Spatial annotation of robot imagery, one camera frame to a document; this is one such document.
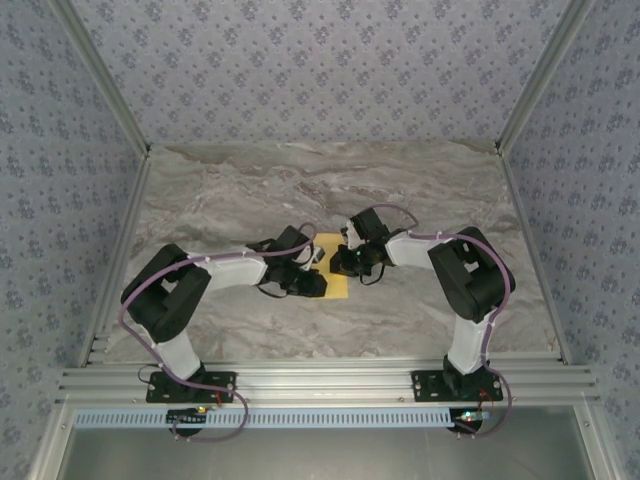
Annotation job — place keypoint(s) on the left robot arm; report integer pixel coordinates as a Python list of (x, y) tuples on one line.
[(165, 300)]

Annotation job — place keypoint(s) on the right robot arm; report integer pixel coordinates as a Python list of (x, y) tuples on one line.
[(470, 295)]

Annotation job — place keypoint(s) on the grey metal panel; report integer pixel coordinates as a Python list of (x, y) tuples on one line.
[(325, 455)]

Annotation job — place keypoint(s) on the small controller board with LEDs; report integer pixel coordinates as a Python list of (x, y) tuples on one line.
[(470, 417), (187, 417)]

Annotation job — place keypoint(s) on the wide aluminium mounting rail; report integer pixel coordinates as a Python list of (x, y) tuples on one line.
[(325, 380)]

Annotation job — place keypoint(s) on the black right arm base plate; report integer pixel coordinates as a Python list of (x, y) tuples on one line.
[(422, 387)]

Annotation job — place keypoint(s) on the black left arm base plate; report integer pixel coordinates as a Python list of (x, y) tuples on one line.
[(222, 395)]

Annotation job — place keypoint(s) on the aluminium table side rail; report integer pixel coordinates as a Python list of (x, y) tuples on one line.
[(530, 250), (121, 250)]

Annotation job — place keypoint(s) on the aluminium frame post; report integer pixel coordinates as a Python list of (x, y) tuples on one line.
[(106, 75), (541, 75)]

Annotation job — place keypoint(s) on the aluminium frame bar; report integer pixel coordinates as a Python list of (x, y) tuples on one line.
[(597, 450), (50, 450)]

